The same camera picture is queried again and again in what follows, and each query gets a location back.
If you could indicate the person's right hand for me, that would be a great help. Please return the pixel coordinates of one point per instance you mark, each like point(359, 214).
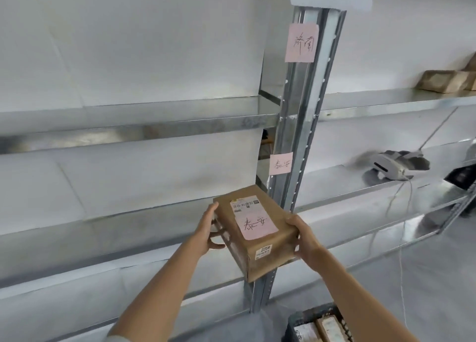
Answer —
point(310, 247)

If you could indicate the person's left hand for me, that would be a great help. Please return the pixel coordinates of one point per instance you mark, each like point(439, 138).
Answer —
point(203, 234)

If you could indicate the person's right thumb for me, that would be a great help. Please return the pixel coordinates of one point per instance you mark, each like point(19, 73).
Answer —
point(293, 222)

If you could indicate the person's left thumb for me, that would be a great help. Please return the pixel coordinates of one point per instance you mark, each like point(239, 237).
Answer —
point(212, 212)

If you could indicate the brown cardboard parcel box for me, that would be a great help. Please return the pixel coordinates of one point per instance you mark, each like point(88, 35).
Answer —
point(256, 256)

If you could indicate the person's left forearm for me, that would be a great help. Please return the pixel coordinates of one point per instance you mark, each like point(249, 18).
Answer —
point(160, 291)

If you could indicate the person's right forearm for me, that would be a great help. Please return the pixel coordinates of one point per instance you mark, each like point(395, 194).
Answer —
point(366, 301)

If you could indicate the white shipping label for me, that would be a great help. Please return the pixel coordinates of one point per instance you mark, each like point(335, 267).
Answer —
point(245, 204)

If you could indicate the pink handwritten note on parcel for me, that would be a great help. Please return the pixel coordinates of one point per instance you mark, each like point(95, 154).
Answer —
point(257, 224)

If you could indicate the small white barcode sticker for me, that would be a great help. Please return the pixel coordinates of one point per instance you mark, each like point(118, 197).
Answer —
point(264, 251)

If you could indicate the small pink handwritten shelf note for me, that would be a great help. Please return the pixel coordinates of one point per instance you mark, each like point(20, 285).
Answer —
point(280, 163)

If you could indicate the black plastic crate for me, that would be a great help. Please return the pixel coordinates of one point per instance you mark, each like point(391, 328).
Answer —
point(297, 321)

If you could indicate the pale parcel in crate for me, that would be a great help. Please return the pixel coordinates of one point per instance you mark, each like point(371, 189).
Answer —
point(306, 334)

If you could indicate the brown parcel in crate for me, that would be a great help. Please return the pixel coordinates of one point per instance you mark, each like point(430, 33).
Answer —
point(331, 328)

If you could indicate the white handheld barcode scanner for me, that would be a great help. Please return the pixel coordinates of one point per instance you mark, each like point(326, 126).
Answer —
point(390, 165)

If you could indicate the galvanized steel shelving unit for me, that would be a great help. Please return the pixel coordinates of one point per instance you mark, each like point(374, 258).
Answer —
point(111, 133)
point(390, 102)

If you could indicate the black device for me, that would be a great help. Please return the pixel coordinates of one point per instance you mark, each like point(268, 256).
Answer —
point(463, 178)

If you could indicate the large pink handwritten shelf note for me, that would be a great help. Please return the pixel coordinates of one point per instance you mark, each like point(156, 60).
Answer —
point(302, 42)

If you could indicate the flat brown wrapped parcel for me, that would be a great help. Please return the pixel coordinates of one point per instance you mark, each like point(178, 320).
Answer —
point(442, 81)

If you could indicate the brown cardboard parcel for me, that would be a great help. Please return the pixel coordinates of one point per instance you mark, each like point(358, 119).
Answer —
point(471, 74)

